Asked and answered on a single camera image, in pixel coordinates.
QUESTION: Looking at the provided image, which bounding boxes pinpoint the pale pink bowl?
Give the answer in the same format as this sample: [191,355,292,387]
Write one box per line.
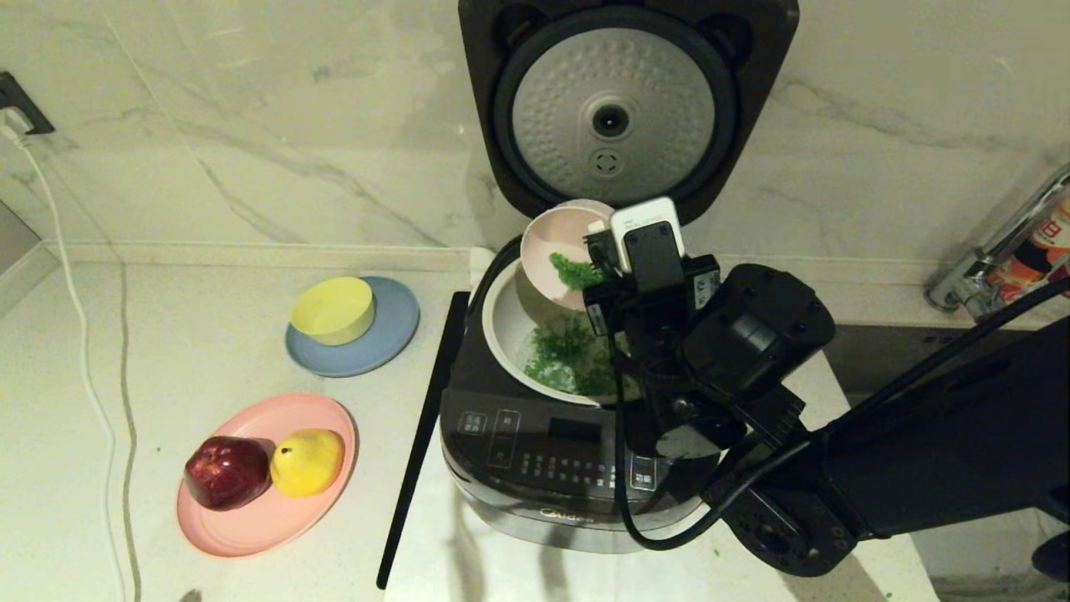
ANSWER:
[520,199,621,313]

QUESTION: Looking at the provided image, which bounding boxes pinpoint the black rice cooker lid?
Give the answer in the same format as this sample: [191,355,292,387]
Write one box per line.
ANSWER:
[458,0,802,241]

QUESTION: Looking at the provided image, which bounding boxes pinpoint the white inner pot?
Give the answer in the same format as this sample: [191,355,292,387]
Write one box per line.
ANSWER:
[481,247,640,408]

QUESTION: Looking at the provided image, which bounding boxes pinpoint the black rice cooker body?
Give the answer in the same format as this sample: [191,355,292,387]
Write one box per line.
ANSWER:
[438,230,725,556]

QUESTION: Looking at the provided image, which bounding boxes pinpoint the yellow bowl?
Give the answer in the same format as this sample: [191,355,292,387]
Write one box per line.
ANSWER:
[289,277,376,347]

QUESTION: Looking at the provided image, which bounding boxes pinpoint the green chopped vegetables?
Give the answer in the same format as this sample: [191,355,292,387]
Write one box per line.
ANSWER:
[525,314,638,399]

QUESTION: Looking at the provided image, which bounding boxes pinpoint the blue plate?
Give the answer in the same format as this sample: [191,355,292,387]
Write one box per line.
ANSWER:
[285,276,421,379]

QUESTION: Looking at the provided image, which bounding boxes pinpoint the stainless steel sink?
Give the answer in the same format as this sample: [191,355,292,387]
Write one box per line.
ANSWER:
[809,322,1070,602]

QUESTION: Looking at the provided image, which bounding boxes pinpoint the black tray edge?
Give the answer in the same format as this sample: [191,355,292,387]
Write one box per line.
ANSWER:
[375,290,471,591]

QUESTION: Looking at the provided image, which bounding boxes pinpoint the chrome faucet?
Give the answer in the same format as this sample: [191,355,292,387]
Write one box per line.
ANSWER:
[925,163,1070,325]

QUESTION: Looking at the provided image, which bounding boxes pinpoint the yellow pear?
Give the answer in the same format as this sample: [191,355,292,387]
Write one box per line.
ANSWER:
[268,427,346,499]

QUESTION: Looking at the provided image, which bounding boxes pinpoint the red white label bottle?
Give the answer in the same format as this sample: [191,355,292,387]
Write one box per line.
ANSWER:
[999,196,1070,302]

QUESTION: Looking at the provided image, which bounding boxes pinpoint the red apple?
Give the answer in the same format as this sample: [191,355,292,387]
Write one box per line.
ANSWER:
[184,435,275,512]

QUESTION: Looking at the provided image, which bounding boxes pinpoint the pink plate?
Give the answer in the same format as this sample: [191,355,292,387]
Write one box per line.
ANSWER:
[176,392,359,559]

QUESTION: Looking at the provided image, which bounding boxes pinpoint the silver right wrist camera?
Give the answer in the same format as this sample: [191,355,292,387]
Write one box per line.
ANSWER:
[609,196,686,289]

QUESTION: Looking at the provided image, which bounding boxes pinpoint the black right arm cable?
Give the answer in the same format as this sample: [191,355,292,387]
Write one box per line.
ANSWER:
[613,280,1070,553]

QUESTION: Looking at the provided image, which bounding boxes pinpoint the white power cable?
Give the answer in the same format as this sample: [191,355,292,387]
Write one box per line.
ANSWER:
[0,113,140,602]

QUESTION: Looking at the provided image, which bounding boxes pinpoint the black wall socket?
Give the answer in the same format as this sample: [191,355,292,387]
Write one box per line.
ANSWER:
[0,71,54,136]

